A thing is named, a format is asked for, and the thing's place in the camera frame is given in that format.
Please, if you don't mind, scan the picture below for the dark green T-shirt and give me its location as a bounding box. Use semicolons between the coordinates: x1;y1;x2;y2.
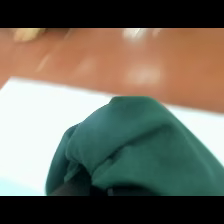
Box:
45;95;224;196

